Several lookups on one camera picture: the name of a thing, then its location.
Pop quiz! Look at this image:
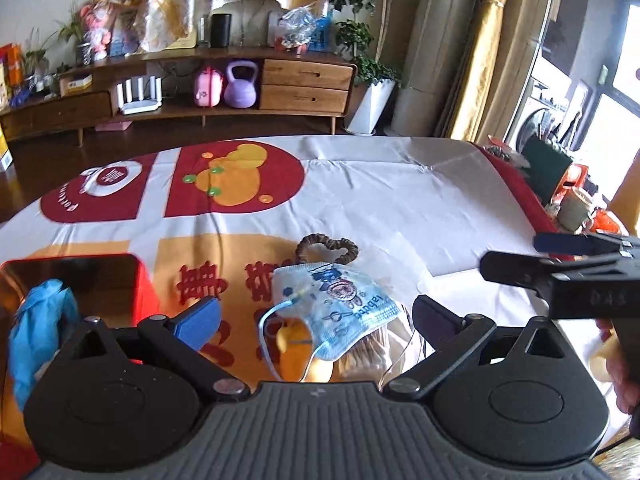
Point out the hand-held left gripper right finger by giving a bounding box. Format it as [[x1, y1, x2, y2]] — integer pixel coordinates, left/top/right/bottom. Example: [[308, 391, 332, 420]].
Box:
[[381, 295, 571, 402]]

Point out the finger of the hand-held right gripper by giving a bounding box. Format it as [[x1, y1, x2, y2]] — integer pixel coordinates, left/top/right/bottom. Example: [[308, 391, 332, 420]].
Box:
[[479, 251, 640, 297], [533, 231, 640, 258]]

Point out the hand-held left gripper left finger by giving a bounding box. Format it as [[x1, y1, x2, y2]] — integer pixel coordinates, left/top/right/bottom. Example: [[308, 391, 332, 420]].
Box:
[[65, 296, 251, 404]]

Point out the red box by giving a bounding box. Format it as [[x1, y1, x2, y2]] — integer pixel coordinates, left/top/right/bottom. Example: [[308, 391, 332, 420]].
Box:
[[0, 254, 161, 476]]

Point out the blue printed face mask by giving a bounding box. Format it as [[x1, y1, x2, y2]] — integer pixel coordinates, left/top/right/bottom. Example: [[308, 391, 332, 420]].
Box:
[[257, 260, 403, 383]]

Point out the brown hair scrunchie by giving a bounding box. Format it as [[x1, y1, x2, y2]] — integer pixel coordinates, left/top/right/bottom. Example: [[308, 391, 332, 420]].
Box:
[[295, 234, 360, 266]]

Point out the person's right hand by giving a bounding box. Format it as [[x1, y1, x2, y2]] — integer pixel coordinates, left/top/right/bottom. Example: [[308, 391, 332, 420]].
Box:
[[590, 320, 640, 413]]

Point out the ceramic jar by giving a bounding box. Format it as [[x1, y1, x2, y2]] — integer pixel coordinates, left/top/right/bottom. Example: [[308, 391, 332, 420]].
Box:
[[557, 187, 593, 233]]

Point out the red cloth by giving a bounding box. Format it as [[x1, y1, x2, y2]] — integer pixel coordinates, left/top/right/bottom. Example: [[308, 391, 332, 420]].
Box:
[[472, 142, 558, 233]]

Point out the orange stool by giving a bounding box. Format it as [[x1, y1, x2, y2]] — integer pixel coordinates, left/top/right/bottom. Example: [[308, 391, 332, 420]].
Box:
[[555, 162, 591, 206]]

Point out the clear bag of cotton swabs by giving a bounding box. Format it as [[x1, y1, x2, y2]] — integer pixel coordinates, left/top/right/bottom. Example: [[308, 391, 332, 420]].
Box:
[[332, 327, 431, 393]]

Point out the dark green board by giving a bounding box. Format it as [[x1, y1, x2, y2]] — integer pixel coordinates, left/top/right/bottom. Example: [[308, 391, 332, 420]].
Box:
[[520, 136, 573, 206]]

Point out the washing machine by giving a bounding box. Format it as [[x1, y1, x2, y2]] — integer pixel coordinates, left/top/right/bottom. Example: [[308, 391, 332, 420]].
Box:
[[505, 95, 566, 151]]

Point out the printed white tablecloth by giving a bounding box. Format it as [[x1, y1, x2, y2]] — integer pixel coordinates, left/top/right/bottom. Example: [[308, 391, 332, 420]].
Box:
[[0, 134, 626, 480]]

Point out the blue cloth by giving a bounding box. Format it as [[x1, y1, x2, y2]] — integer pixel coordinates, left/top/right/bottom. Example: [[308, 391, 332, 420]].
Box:
[[7, 279, 81, 411]]

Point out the golden curtain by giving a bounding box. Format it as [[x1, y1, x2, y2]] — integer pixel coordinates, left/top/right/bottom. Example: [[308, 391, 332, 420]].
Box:
[[447, 0, 521, 143]]

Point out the white planter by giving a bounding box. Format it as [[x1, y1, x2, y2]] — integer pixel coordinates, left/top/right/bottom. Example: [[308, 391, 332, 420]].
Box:
[[345, 79, 397, 136]]

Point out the beige curtain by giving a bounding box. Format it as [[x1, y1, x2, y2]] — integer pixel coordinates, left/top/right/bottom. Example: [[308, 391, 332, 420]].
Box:
[[390, 0, 496, 138]]

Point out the white router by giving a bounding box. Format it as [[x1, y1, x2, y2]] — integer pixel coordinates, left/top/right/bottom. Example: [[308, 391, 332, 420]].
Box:
[[116, 75, 164, 115]]

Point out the pink toy case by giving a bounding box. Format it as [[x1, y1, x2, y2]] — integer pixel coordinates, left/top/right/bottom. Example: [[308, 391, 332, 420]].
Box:
[[193, 66, 224, 108]]

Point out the purple kettlebell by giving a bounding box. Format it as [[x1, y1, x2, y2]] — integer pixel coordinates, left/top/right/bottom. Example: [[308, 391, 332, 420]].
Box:
[[223, 60, 260, 109]]

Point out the yellow box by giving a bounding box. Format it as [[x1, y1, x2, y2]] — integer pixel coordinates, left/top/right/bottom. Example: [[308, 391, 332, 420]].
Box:
[[0, 125, 15, 171]]

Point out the wooden tv cabinet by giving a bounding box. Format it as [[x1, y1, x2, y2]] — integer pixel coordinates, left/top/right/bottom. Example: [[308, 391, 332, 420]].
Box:
[[0, 46, 358, 147]]

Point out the small cardboard box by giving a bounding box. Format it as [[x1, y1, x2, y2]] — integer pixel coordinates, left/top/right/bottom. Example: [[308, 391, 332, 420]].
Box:
[[59, 74, 94, 97]]

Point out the potted tree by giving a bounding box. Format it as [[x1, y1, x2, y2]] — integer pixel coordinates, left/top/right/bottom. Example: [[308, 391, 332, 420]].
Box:
[[330, 0, 431, 86]]

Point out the black speaker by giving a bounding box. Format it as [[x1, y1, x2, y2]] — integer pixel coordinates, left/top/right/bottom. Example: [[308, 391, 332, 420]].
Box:
[[210, 12, 233, 48]]

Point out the blue bottle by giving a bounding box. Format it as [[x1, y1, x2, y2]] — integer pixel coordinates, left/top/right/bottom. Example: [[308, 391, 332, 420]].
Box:
[[310, 12, 335, 52]]

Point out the beige stone slab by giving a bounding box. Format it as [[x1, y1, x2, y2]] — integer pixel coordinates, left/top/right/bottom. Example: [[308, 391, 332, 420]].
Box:
[[207, 0, 283, 48]]

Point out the clear plastic bag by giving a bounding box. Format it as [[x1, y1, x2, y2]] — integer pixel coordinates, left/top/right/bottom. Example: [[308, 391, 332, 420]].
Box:
[[274, 6, 321, 53]]

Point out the pink doll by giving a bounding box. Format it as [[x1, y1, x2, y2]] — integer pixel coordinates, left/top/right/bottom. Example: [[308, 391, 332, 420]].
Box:
[[80, 0, 126, 61]]

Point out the small potted plant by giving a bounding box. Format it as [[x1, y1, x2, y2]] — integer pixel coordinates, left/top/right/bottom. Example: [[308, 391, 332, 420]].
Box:
[[52, 2, 96, 66]]

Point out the orange box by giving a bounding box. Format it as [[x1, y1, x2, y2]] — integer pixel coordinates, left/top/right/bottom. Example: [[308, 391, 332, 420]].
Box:
[[0, 42, 26, 106]]

